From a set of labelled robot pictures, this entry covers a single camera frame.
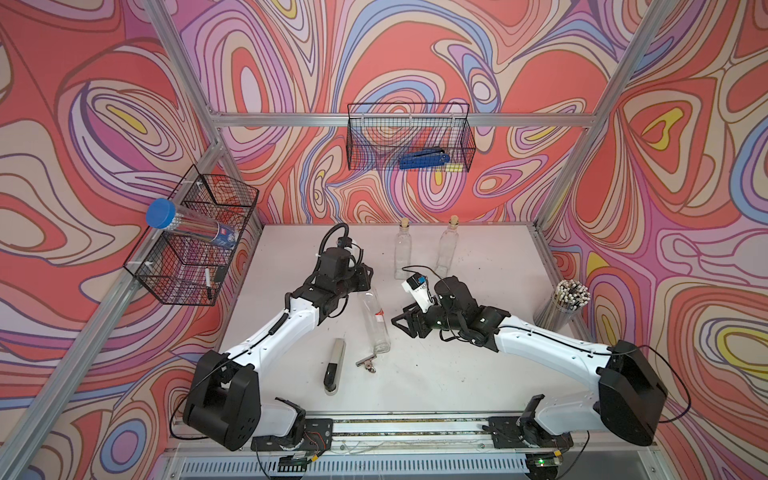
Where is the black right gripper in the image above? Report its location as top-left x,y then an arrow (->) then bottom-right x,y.
390,298 -> 463,340

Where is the clear glass bottle black cap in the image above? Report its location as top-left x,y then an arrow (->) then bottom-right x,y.
360,289 -> 391,355

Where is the clear glass bottle cork stopper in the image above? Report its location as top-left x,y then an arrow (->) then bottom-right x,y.
394,218 -> 412,280

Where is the clear square bottle with cork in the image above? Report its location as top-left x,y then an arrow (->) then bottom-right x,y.
434,215 -> 459,277

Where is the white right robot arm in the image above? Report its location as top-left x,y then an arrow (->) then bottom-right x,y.
391,273 -> 668,447

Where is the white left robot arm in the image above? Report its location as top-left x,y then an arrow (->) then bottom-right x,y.
182,247 -> 374,451

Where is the small metal clip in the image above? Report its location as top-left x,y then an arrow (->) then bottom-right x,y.
355,354 -> 377,374

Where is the black and beige flat tool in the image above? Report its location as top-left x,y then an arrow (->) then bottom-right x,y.
323,338 -> 346,395

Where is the blue plastic tool in basket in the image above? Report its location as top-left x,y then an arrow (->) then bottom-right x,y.
398,148 -> 450,170

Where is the metal cup of pencils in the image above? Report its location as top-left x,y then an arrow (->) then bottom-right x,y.
534,279 -> 591,331

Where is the black marker in basket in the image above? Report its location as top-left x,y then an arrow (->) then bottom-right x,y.
204,267 -> 213,301

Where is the clear tube with blue cap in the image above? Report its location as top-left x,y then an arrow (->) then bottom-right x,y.
145,198 -> 238,249

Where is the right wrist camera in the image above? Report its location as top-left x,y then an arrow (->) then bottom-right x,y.
401,273 -> 433,313

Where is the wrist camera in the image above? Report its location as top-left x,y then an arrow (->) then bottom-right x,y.
401,273 -> 433,313
336,236 -> 356,257

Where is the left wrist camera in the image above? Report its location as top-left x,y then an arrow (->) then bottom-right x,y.
336,236 -> 356,257

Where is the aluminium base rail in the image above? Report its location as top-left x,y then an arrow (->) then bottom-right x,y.
160,412 -> 652,479

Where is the black wire basket back wall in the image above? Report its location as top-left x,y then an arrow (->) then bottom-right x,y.
346,100 -> 476,173

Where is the black wire basket wall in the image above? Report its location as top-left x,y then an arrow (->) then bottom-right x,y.
123,166 -> 259,306
346,100 -> 476,173

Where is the black wire basket left wall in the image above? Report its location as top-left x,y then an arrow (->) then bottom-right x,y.
123,166 -> 259,306

